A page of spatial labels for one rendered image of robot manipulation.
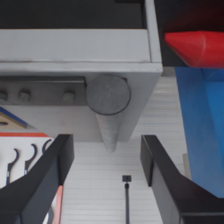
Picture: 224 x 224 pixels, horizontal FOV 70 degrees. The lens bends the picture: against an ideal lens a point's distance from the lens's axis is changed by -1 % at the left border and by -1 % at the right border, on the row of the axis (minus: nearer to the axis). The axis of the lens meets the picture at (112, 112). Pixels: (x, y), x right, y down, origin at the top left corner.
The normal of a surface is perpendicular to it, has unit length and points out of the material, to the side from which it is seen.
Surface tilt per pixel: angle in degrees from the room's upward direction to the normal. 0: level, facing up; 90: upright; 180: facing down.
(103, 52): 90
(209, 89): 90
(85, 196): 90
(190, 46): 56
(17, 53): 90
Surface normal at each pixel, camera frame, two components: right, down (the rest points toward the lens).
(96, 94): 0.00, -0.34
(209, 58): 0.02, 0.68
